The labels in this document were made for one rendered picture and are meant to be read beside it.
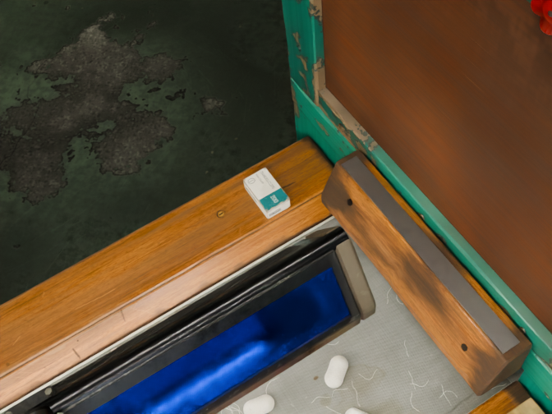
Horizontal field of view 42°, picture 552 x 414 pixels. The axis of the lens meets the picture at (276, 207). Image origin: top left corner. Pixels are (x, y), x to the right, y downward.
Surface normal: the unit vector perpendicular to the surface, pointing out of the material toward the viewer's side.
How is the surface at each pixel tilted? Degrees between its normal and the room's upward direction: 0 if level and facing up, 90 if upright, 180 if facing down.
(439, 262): 0
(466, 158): 90
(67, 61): 0
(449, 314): 66
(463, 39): 90
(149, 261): 0
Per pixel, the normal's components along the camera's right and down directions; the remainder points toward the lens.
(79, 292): -0.09, -0.54
